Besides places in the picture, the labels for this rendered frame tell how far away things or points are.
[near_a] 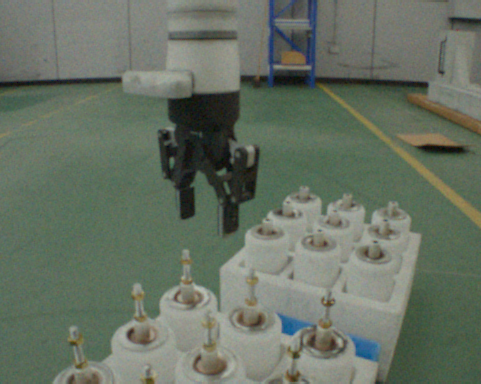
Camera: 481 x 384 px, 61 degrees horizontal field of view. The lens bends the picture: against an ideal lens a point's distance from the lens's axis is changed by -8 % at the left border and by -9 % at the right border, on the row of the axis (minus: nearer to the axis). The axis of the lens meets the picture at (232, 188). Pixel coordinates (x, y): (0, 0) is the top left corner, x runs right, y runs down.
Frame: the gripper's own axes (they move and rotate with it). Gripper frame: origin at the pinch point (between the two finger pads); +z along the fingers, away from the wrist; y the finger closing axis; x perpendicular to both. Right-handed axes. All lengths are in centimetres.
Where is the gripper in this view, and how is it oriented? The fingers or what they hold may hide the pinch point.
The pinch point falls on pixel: (205, 215)
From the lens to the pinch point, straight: 49.5
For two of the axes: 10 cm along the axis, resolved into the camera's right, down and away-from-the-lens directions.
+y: -7.1, -2.4, 6.6
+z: 0.0, 9.4, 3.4
